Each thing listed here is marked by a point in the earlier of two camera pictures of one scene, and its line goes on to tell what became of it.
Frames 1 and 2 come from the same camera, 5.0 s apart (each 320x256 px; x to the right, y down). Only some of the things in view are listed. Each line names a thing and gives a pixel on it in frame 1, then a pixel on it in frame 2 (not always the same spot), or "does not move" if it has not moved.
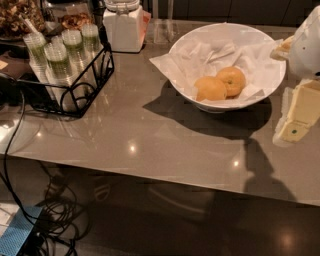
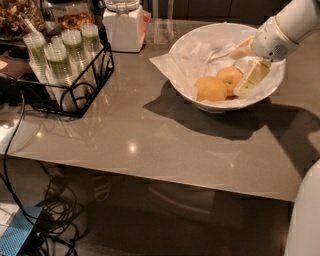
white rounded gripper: x=306 y=46 -> x=271 y=41
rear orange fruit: x=233 y=80 does not move
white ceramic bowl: x=236 y=33 does not move
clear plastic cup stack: x=35 y=45 does not move
